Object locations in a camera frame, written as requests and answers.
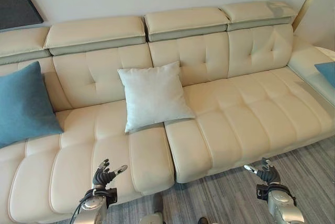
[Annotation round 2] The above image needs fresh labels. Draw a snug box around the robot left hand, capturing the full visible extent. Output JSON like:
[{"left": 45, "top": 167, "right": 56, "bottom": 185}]
[{"left": 92, "top": 158, "right": 129, "bottom": 189}]

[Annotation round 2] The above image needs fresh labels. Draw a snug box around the white square cushion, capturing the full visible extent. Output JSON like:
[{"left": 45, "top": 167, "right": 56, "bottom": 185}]
[{"left": 117, "top": 60, "right": 196, "bottom": 133}]

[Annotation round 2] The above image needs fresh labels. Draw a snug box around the large blue cushion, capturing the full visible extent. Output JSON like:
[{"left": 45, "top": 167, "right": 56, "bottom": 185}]
[{"left": 0, "top": 61, "right": 65, "bottom": 149}]

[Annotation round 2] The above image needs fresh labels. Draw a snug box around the gold floor lamp pole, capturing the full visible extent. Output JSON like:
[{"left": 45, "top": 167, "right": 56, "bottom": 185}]
[{"left": 292, "top": 0, "right": 328, "bottom": 34}]

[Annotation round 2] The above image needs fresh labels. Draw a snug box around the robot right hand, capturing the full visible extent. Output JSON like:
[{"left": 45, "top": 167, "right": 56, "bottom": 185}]
[{"left": 243, "top": 157, "right": 282, "bottom": 186}]

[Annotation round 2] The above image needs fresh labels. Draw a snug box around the cream leather sofa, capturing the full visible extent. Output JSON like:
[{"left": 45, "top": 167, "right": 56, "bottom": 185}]
[{"left": 0, "top": 0, "right": 335, "bottom": 221}]

